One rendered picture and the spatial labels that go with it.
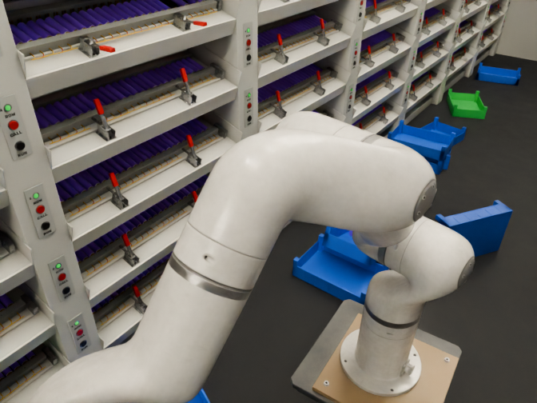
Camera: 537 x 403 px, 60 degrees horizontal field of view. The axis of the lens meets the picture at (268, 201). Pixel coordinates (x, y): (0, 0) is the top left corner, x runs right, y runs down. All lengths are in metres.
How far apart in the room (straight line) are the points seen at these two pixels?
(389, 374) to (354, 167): 0.73
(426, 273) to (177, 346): 0.54
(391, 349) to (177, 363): 0.68
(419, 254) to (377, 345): 0.28
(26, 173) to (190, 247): 0.64
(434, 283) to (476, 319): 0.92
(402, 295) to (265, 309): 0.80
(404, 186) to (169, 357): 0.29
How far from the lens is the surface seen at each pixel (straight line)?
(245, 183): 0.43
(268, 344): 1.59
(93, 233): 1.20
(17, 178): 1.04
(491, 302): 1.90
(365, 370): 1.17
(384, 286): 1.00
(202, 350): 0.47
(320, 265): 1.85
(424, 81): 3.24
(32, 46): 1.05
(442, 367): 1.24
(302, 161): 0.46
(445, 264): 0.88
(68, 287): 1.22
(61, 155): 1.10
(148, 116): 1.23
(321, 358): 1.21
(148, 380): 0.49
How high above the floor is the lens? 1.23
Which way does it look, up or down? 34 degrees down
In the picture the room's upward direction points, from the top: 1 degrees clockwise
